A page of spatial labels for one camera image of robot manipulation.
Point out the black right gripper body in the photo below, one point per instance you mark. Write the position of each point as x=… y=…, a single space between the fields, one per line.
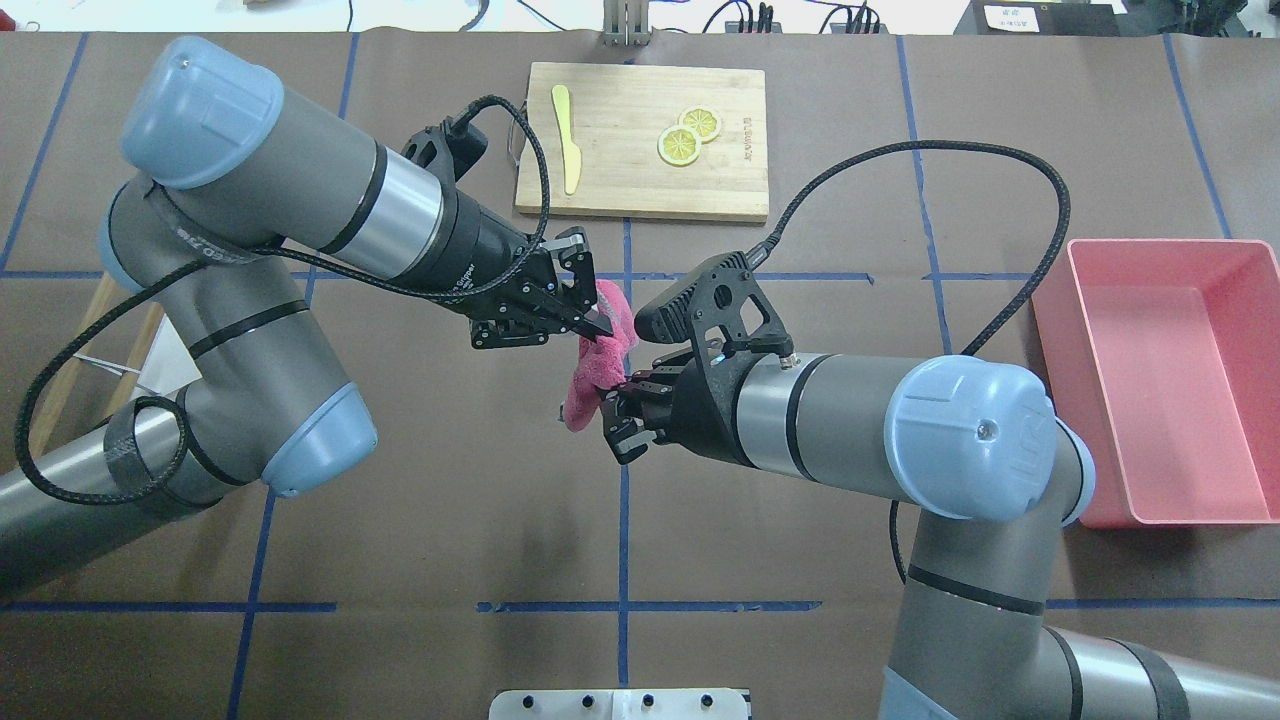
x=700 y=415

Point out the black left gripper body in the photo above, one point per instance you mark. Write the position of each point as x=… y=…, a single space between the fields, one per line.
x=478 y=243

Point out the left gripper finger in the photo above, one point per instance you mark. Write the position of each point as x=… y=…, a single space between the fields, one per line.
x=511 y=326
x=562 y=269

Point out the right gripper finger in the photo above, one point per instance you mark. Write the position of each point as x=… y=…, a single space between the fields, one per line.
x=629 y=426
x=657 y=384

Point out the pink microfiber cloth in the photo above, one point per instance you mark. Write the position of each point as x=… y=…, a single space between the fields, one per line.
x=601 y=364

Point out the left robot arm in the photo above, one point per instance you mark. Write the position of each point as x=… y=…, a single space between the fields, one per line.
x=235 y=175

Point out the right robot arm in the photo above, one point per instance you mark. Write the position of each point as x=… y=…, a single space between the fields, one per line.
x=995 y=474

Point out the yellow plastic knife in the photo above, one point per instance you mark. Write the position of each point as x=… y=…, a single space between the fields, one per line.
x=570 y=151

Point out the bamboo cutting board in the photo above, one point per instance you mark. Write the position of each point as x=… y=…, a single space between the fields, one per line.
x=618 y=113

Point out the lemon slice near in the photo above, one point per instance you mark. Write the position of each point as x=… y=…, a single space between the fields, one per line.
x=679 y=145

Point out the lemon slice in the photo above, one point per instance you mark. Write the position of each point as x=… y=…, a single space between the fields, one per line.
x=679 y=145
x=704 y=121

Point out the lemon slice far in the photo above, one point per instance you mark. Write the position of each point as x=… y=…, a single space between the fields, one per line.
x=704 y=121

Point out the white towel rack base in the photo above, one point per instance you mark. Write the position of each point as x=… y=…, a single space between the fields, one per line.
x=166 y=365

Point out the wooden rack rod one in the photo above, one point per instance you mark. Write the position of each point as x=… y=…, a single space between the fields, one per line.
x=52 y=397

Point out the pink plastic bin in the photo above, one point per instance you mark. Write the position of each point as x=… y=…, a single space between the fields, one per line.
x=1163 y=355

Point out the aluminium frame post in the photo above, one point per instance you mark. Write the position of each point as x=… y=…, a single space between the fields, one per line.
x=626 y=23

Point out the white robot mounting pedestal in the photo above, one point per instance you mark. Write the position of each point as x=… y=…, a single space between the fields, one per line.
x=623 y=703

